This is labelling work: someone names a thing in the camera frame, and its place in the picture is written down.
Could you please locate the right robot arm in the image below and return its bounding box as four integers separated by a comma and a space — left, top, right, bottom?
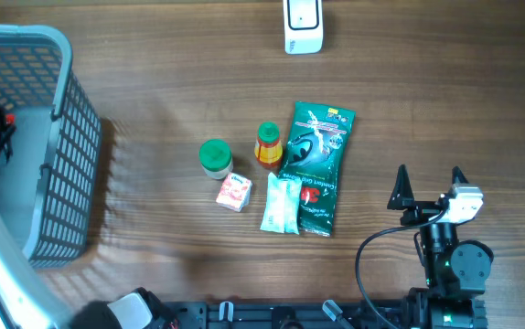
387, 164, 494, 329

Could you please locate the white barcode scanner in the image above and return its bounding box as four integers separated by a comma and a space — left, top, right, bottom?
283, 0, 324, 55

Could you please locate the small red white carton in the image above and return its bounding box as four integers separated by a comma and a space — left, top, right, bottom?
216, 173, 252, 212

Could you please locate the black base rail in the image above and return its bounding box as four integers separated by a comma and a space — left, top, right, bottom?
149, 301, 388, 329

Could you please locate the green lid glass jar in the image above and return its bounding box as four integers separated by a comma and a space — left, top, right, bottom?
198, 139, 233, 180

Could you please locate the grey plastic mesh basket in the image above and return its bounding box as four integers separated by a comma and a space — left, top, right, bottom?
0, 25, 102, 268

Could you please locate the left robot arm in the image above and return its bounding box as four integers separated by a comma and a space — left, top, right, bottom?
0, 107, 176, 328

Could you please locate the orange sauce bottle green cap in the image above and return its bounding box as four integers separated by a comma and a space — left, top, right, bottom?
254, 122, 283, 169

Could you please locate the green 3M gloves packet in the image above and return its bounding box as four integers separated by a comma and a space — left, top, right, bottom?
279, 101, 356, 237

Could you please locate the black right camera cable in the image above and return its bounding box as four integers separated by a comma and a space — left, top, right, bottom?
355, 208, 448, 329

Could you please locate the pale green tissue packet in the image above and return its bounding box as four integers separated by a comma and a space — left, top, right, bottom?
260, 173, 302, 235

